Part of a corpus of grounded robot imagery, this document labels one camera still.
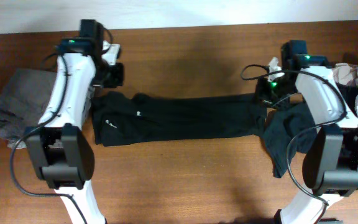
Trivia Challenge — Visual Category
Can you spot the dark teal black garment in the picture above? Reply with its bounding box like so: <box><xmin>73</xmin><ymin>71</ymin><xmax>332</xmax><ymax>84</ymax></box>
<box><xmin>262</xmin><ymin>103</ymin><xmax>316</xmax><ymax>178</ymax></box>

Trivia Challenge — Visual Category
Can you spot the grey folded shirt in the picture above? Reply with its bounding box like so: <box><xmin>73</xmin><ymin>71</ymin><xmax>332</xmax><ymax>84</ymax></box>
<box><xmin>0</xmin><ymin>68</ymin><xmax>94</xmax><ymax>150</ymax></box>

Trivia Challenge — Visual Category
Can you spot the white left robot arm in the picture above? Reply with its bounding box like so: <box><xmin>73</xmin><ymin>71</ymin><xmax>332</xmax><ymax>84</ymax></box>
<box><xmin>23</xmin><ymin>19</ymin><xmax>124</xmax><ymax>223</ymax></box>

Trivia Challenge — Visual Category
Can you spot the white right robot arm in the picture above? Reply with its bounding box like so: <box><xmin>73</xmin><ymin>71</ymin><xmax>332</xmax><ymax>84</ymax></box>
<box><xmin>255</xmin><ymin>40</ymin><xmax>358</xmax><ymax>224</ymax></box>

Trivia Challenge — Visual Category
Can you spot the black logo t-shirt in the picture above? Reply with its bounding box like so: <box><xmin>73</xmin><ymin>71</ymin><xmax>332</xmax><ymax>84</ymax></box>
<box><xmin>92</xmin><ymin>91</ymin><xmax>267</xmax><ymax>146</ymax></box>

